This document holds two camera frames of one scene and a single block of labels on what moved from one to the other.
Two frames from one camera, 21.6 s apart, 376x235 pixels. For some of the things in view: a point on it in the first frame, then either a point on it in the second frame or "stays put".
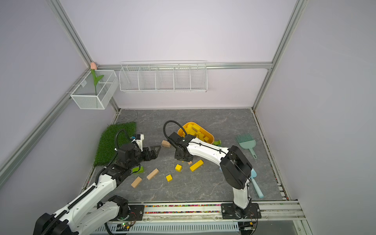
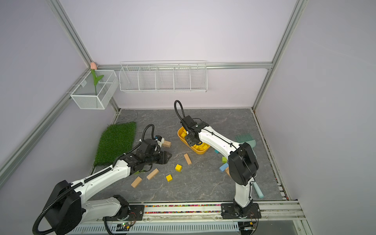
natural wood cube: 166,144 stays put
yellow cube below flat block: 178,168 stays put
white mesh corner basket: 95,90 stays put
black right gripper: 186,158 to 190,142
